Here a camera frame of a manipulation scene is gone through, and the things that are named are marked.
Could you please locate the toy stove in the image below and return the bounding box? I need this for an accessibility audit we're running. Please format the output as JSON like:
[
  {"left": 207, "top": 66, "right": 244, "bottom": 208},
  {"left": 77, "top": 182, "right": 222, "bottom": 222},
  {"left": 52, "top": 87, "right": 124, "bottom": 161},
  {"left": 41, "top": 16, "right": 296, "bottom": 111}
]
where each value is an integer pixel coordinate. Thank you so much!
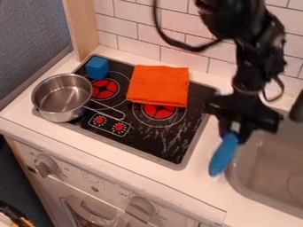
[{"left": 32, "top": 53, "right": 220, "bottom": 172}]

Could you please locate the blue block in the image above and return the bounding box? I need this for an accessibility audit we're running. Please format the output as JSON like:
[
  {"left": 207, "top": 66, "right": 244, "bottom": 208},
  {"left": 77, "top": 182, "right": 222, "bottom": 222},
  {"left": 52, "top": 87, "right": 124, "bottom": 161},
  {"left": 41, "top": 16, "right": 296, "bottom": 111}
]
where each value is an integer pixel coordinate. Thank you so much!
[{"left": 83, "top": 56, "right": 111, "bottom": 81}]

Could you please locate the silver pot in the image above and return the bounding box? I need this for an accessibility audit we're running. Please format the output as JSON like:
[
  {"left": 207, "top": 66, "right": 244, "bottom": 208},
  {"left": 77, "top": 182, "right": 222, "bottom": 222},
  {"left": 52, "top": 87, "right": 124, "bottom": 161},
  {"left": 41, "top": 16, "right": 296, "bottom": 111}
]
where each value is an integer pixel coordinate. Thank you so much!
[{"left": 29, "top": 73, "right": 127, "bottom": 124}]

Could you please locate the orange cloth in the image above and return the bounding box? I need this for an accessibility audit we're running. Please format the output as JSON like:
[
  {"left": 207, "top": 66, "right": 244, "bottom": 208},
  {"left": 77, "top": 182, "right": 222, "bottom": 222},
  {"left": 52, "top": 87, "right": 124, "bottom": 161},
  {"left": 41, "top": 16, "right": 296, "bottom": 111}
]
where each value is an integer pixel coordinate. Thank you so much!
[{"left": 125, "top": 64, "right": 192, "bottom": 108}]

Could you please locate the toy sink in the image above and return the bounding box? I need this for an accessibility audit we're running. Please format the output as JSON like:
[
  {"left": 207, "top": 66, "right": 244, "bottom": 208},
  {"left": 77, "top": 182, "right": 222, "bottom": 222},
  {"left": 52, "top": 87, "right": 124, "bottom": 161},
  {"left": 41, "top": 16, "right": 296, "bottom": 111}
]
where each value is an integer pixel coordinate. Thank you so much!
[{"left": 224, "top": 117, "right": 303, "bottom": 220}]

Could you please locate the blue spoon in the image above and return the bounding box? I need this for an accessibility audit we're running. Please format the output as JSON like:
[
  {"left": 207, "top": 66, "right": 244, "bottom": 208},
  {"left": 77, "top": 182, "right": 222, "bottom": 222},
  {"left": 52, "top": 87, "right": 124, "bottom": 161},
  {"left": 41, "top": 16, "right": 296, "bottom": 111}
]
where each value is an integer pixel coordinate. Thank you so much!
[{"left": 206, "top": 131, "right": 241, "bottom": 178}]

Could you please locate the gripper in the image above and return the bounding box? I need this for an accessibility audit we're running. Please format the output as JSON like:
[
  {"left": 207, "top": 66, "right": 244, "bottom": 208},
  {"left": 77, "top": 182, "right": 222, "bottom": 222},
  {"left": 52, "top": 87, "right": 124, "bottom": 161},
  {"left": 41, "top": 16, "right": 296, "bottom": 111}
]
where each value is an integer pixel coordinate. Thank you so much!
[{"left": 205, "top": 91, "right": 284, "bottom": 145}]

